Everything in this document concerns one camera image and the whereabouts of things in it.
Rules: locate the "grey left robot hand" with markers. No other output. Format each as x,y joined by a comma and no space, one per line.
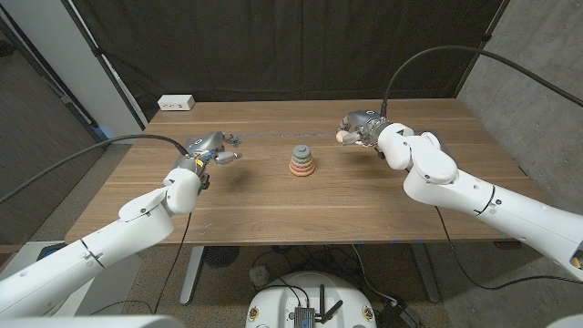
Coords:
202,145

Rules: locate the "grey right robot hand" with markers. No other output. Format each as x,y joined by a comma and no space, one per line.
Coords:
366,123

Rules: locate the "small cream disc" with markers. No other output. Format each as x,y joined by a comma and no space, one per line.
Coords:
340,136

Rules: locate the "small dark grey disc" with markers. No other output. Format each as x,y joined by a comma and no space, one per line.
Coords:
302,150

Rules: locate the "sage green disc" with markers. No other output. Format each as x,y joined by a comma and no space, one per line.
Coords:
302,159

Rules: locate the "dusty pink disc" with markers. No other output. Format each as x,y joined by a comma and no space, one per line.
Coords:
302,166

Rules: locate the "coral red disc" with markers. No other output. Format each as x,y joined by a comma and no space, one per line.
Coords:
302,171

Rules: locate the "white right robot shoulder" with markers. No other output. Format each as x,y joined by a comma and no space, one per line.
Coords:
569,322

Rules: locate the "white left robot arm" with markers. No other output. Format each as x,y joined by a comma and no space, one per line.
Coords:
91,250

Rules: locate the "white left robot shoulder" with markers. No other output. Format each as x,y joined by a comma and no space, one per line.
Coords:
91,322

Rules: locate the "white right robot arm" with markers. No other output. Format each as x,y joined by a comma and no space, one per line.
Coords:
478,196

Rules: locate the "white power strip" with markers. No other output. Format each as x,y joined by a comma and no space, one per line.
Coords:
175,102

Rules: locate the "large orange disc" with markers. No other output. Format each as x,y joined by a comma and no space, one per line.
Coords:
302,174

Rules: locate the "black floor fan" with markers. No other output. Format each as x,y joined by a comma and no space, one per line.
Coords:
221,256

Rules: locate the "black backdrop curtain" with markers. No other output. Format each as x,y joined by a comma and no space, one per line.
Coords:
273,45

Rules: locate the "white table leg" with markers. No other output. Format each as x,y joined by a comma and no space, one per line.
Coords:
191,273

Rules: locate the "black backdrop stand pole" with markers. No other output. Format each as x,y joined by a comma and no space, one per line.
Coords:
487,36
96,51

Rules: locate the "grey round floor object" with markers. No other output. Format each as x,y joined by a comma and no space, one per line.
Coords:
259,275

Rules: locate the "grey table leg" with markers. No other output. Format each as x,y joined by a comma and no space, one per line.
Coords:
423,273

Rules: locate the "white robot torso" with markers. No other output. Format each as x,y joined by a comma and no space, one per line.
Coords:
273,300

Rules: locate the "blue black foot pedal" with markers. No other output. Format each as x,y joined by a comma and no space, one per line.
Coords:
51,250

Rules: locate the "black power adapter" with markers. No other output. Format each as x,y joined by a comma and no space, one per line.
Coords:
394,316

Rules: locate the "silver router with antennas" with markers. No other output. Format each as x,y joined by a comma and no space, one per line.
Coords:
304,316

